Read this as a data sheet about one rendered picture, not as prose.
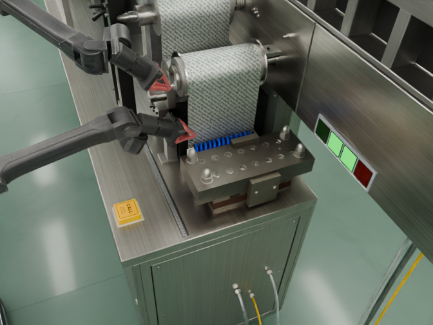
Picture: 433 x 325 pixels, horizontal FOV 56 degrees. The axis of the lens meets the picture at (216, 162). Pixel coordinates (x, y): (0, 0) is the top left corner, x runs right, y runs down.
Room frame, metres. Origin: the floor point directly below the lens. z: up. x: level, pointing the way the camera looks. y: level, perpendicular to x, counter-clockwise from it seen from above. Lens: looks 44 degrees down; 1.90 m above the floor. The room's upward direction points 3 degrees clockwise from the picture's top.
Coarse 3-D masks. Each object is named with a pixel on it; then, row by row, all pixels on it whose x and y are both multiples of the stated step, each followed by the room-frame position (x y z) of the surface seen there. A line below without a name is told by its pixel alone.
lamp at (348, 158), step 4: (344, 148) 0.81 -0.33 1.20; (344, 152) 0.80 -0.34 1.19; (348, 152) 0.79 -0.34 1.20; (344, 156) 0.80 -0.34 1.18; (348, 156) 0.79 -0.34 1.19; (352, 156) 0.78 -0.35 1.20; (344, 160) 0.80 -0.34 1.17; (348, 160) 0.78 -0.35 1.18; (352, 160) 0.77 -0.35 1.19; (348, 164) 0.78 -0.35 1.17; (352, 164) 0.77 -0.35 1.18
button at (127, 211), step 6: (114, 204) 0.80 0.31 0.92; (120, 204) 0.80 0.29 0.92; (126, 204) 0.80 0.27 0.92; (132, 204) 0.80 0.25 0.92; (120, 210) 0.78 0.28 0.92; (126, 210) 0.78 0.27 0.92; (132, 210) 0.78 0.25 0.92; (138, 210) 0.78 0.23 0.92; (120, 216) 0.75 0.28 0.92; (126, 216) 0.76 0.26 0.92; (132, 216) 0.76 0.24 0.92; (138, 216) 0.76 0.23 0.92; (120, 222) 0.74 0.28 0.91; (126, 222) 0.75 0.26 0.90
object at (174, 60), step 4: (256, 48) 1.12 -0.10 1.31; (260, 52) 1.11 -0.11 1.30; (260, 56) 1.10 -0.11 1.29; (172, 60) 1.06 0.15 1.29; (176, 60) 1.02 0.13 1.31; (260, 60) 1.09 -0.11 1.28; (172, 64) 1.06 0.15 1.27; (176, 64) 1.02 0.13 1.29; (180, 64) 1.01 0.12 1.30; (180, 68) 1.00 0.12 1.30; (180, 72) 0.99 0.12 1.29; (180, 76) 0.99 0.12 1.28; (260, 76) 1.08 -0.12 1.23; (184, 80) 0.98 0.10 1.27; (184, 84) 0.98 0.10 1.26; (184, 88) 0.97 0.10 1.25; (180, 92) 0.99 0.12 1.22; (184, 92) 0.98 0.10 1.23; (180, 96) 0.99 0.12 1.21
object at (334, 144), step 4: (332, 136) 0.85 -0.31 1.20; (332, 140) 0.85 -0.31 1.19; (336, 140) 0.84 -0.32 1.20; (328, 144) 0.86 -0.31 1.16; (332, 144) 0.85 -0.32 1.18; (336, 144) 0.83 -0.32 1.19; (340, 144) 0.82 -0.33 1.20; (332, 148) 0.84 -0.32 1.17; (336, 148) 0.83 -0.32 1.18; (340, 148) 0.82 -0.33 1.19; (336, 152) 0.83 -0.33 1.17
